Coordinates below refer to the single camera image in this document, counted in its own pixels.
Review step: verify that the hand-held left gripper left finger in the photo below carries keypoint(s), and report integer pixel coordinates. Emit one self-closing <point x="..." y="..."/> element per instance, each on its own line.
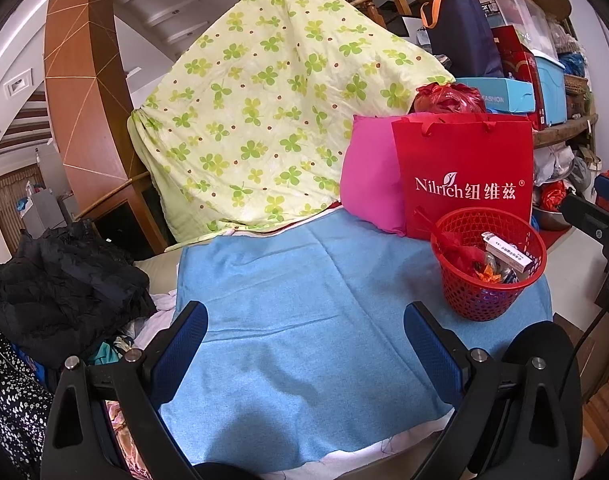
<point x="179" y="350"/>

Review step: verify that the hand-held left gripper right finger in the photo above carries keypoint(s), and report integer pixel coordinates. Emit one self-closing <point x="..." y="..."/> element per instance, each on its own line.
<point x="434" y="350"/>

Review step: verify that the red plastic basket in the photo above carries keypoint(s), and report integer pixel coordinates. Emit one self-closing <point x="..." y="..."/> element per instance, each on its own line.
<point x="484" y="300"/>

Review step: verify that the white cardboard box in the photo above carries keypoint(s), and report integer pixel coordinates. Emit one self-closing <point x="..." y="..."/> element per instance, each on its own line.
<point x="509" y="256"/>

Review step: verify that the orange cloth bundle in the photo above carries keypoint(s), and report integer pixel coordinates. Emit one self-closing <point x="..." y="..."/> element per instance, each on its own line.
<point x="486" y="275"/>

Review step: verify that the red ribbon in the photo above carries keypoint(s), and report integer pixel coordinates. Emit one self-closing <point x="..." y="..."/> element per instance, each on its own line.
<point x="454" y="255"/>

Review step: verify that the metal bowl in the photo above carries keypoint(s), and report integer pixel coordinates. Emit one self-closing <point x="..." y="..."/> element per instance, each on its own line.
<point x="552" y="217"/>

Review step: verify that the small red plastic bag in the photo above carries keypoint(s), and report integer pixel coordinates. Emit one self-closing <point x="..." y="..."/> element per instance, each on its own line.
<point x="554" y="194"/>

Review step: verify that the white sheet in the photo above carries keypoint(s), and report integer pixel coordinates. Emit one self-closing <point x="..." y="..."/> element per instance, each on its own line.
<point x="159" y="305"/>

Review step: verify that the white plastic bag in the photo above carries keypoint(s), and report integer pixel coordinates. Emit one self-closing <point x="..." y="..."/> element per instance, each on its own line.
<point x="559" y="165"/>

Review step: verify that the beige mattress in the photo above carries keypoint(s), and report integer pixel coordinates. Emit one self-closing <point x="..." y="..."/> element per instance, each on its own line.
<point x="159" y="275"/>

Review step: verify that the green cloth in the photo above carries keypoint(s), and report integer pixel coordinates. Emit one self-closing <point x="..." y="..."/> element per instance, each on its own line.
<point x="102" y="355"/>

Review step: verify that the wooden shelf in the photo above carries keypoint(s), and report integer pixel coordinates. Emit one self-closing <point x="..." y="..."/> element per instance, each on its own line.
<point x="564" y="130"/>

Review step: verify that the pink patterned cloth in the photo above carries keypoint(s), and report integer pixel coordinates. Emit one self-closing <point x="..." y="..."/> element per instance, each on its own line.
<point x="127" y="435"/>

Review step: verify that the blue cloth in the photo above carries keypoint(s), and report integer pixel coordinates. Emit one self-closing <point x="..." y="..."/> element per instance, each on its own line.
<point x="294" y="335"/>

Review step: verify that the blue storage bin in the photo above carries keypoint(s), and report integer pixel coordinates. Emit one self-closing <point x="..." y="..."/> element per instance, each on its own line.
<point x="552" y="90"/>

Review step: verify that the black crumpled cloth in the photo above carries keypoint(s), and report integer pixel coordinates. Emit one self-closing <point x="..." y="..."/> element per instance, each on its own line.
<point x="69" y="285"/>

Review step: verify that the blue plastic bag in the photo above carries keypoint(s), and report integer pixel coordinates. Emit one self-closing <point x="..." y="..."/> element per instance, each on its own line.
<point x="572" y="62"/>

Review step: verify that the wooden cabinet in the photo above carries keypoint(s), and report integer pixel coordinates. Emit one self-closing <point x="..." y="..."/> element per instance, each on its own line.
<point x="114" y="225"/>

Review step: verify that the light blue carton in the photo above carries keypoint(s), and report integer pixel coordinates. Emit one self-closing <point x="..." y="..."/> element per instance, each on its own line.
<point x="504" y="95"/>

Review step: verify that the red gift box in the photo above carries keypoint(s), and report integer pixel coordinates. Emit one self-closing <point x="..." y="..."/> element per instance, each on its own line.
<point x="514" y="60"/>

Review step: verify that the black dotted cloth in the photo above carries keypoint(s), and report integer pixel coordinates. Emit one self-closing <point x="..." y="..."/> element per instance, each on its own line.
<point x="9" y="400"/>

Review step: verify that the pink pillow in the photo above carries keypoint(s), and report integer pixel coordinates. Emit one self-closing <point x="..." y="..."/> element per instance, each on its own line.
<point x="369" y="175"/>

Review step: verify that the grey cabinet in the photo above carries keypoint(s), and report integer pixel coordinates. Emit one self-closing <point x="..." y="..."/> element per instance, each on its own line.
<point x="44" y="210"/>

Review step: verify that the clear plastic storage box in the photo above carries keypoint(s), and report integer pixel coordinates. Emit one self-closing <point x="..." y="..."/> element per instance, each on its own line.
<point x="529" y="15"/>

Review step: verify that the wooden lattice door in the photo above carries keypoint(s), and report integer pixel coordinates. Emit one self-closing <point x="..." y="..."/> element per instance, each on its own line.
<point x="9" y="200"/>

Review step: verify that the floral yellow pillow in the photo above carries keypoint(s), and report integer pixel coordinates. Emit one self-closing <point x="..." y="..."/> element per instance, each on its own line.
<point x="259" y="110"/>

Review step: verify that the wooden pillar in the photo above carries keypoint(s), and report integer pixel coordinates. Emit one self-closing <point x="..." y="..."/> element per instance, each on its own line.
<point x="84" y="85"/>

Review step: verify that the white ceiling light fixture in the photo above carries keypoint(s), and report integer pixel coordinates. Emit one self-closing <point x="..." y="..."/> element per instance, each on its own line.
<point x="18" y="84"/>

